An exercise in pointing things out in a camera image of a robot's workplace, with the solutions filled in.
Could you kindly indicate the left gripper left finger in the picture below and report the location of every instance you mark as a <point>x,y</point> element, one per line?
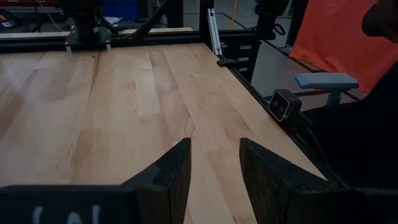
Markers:
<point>164,193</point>

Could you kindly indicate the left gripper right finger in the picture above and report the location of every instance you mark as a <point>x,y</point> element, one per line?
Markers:
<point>267,186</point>

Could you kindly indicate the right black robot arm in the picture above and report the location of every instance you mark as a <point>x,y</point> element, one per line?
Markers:
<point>84,18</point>

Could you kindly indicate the blue-grey chair armrest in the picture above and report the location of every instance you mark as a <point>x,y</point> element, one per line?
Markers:
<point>326,81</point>

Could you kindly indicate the black drawer unit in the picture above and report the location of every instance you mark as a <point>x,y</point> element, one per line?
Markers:
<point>245,62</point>

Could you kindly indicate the silver aluminium strip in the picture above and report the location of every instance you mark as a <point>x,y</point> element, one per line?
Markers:
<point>215,34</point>

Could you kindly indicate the orange cloth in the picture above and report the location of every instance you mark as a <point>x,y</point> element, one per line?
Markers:
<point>329,37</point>

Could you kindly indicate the black stand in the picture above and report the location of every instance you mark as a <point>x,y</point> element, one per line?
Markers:
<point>267,18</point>

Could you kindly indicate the blue storage bin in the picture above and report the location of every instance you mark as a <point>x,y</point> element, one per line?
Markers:
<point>121,9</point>

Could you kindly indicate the small black silver camera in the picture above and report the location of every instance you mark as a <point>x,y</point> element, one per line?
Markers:
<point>280,105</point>

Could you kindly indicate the black aluminium table frame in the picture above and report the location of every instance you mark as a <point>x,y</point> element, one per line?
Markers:
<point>174,39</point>

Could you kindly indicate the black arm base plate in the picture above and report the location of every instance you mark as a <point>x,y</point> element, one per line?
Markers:
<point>104,34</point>

